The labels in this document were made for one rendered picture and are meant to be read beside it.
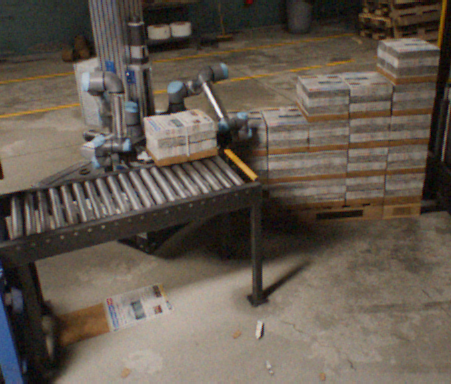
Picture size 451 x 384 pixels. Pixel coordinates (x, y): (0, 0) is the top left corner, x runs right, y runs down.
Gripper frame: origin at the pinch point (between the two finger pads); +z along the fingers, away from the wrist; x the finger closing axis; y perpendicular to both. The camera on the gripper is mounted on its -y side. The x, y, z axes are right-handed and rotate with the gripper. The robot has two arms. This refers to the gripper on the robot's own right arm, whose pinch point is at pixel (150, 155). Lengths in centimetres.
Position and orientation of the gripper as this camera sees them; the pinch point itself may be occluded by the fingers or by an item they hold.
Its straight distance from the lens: 324.3
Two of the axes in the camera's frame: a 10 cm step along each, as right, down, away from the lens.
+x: -3.7, -3.0, 8.8
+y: -0.7, -9.4, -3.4
